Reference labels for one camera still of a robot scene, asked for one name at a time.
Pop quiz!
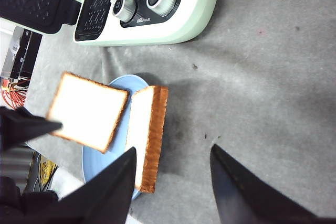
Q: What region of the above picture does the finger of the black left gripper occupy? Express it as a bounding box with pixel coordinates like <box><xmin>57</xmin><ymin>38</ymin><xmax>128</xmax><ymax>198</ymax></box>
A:
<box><xmin>1</xmin><ymin>106</ymin><xmax>62</xmax><ymax>151</ymax></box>

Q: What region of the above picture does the left silver control knob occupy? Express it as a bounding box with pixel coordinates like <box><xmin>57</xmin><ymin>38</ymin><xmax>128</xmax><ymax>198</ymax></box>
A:
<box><xmin>112</xmin><ymin>0</ymin><xmax>137</xmax><ymax>23</ymax></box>

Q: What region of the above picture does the mint green breakfast maker base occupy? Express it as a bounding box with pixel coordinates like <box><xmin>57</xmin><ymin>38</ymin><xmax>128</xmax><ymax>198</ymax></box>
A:
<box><xmin>73</xmin><ymin>0</ymin><xmax>217</xmax><ymax>46</ymax></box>

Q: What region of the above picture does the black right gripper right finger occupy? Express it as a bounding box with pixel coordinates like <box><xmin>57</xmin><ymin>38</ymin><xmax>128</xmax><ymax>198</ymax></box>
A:
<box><xmin>209</xmin><ymin>144</ymin><xmax>335</xmax><ymax>223</ymax></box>

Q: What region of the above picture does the blue round plate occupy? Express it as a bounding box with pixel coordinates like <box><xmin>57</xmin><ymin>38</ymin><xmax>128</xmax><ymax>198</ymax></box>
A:
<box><xmin>81</xmin><ymin>74</ymin><xmax>150</xmax><ymax>200</ymax></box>

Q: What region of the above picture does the orange cable bundle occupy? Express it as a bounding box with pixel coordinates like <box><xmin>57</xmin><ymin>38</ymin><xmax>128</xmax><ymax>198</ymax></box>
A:
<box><xmin>0</xmin><ymin>77</ymin><xmax>31</xmax><ymax>110</ymax></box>

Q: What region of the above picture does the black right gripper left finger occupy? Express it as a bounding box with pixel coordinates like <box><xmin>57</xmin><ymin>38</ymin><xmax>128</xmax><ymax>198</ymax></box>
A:
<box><xmin>23</xmin><ymin>147</ymin><xmax>137</xmax><ymax>223</ymax></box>

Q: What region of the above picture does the white bread slice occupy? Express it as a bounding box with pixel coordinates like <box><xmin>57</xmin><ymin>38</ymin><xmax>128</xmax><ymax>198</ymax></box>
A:
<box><xmin>46</xmin><ymin>72</ymin><xmax>129</xmax><ymax>154</ymax></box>
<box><xmin>125</xmin><ymin>86</ymin><xmax>169</xmax><ymax>194</ymax></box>

